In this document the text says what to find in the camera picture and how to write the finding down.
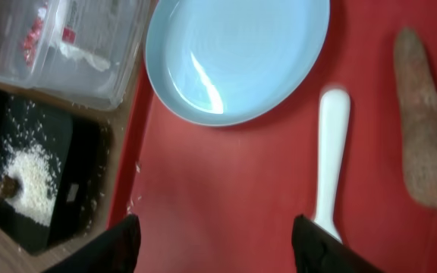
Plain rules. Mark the black plastic tray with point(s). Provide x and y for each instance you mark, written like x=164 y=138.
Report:
x=77 y=142

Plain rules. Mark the brown food scrap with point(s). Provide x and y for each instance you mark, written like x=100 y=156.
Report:
x=9 y=187

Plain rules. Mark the clear plastic bin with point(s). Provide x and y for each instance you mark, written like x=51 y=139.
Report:
x=111 y=29

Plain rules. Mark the light blue plate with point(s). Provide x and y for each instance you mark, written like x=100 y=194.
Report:
x=219 y=63

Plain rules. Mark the white rice pile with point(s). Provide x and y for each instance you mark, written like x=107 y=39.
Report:
x=25 y=157

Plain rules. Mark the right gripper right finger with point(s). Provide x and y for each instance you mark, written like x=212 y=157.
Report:
x=316 y=251

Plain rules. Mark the red snack wrapper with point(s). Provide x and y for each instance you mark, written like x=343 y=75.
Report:
x=30 y=42

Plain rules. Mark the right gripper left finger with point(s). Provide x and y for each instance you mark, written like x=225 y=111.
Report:
x=115 y=250

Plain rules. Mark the brown sweet potato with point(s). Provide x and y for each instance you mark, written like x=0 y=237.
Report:
x=417 y=99

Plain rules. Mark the white plastic spoon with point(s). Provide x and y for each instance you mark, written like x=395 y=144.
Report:
x=334 y=114

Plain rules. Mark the red serving tray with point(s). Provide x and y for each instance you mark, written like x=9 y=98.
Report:
x=224 y=199

